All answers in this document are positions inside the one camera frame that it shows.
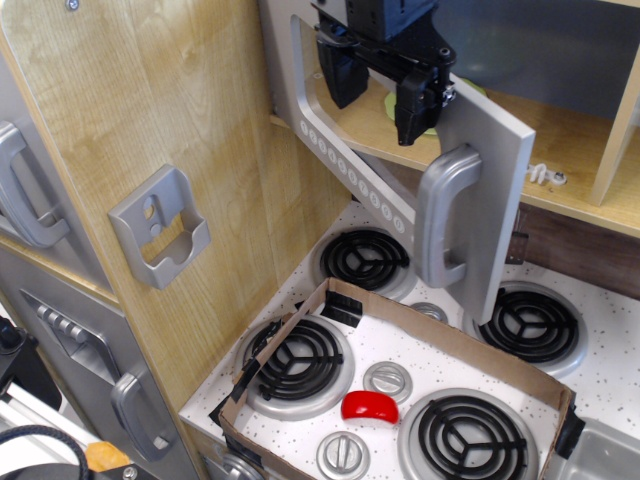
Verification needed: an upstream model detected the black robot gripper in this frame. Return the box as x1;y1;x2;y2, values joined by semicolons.
312;1;456;146

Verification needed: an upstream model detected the grey toy microwave door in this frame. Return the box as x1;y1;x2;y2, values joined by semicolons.
259;1;535;323

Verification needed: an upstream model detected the green plastic plate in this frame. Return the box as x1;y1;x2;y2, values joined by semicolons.
384;77;488;137

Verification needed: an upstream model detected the back left stove burner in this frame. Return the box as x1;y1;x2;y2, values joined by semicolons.
310;227;417;301

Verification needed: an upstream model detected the stove burner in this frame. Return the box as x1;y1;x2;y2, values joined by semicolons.
397;388;539;480
246;315;355;421
463;281;588;378
310;227;417;301

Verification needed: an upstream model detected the white plastic door latch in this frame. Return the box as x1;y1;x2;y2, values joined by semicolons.
526;163;567;186

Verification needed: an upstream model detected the hanging metal spatula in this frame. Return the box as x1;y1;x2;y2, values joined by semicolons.
505;210;529;265

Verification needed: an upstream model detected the grey small stove knob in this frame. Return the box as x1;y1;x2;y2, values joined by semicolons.
411;302;449;325

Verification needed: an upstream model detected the back right stove burner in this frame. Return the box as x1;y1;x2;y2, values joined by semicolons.
463;281;588;378

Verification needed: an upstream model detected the grey centre stove knob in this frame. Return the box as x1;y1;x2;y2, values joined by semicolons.
363;361;413;404

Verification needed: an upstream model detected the front left stove burner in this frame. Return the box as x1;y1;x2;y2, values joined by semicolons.
246;315;355;421

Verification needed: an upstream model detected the red plastic toy piece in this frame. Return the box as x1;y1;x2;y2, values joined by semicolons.
340;390;400;425

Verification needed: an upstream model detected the front right stove burner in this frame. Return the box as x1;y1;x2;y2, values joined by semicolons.
397;388;539;480

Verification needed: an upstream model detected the grey front stove knob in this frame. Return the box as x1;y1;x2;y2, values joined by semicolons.
316;431;371;480

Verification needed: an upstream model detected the grey ice dispenser panel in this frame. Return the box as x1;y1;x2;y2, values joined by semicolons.
20;289;121;385

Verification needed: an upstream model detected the grey oven knob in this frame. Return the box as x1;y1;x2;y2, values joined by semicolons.
223;453;264;480

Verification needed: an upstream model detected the silver sink basin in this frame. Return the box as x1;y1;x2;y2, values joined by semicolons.
542;419;639;480

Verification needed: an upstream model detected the brown cardboard frame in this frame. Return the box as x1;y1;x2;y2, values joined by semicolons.
214;279;582;479

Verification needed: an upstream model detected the grey wall phone holder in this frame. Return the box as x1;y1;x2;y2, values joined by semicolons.
108;164;211;290

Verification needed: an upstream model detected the upper grey fridge handle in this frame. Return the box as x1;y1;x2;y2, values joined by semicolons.
1;121;70;249

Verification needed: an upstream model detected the grey fridge handle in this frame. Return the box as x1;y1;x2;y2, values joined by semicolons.
110;372;169;462
1;121;70;249

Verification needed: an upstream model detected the lower grey fridge handle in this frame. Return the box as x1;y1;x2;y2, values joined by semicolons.
110;372;169;462

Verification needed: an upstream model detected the black braided cable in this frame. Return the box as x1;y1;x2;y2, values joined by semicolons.
0;424;91;480

